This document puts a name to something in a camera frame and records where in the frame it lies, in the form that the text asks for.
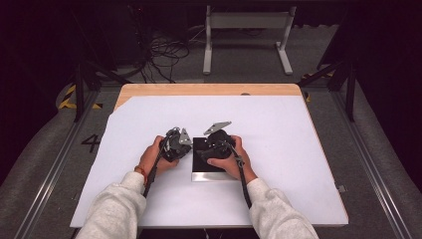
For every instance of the black rectangular tablet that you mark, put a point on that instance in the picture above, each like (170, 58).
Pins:
(200, 167)

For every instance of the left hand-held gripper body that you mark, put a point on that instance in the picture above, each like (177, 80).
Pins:
(175, 149)

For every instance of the person's right hand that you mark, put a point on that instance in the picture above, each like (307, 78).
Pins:
(237, 166)

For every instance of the black metal stand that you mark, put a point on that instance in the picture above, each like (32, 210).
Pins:
(350, 96)
(79, 96)

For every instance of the white metal desk frame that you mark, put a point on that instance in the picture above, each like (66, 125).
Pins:
(247, 20)

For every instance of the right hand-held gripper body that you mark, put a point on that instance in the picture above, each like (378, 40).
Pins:
(220, 144)

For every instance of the person's left hand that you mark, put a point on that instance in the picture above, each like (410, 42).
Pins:
(151, 162)

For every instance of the yellow black hazard tape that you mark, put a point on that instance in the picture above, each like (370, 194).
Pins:
(68, 96)
(308, 97)

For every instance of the aluminium floor rail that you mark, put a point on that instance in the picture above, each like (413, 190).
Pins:
(375, 179)
(49, 179)

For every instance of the person's dark clothing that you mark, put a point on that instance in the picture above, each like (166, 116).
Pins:
(199, 234)

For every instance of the small grey table bracket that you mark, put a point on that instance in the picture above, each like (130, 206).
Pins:
(341, 188)

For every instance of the white table sheet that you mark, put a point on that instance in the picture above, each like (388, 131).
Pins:
(282, 149)

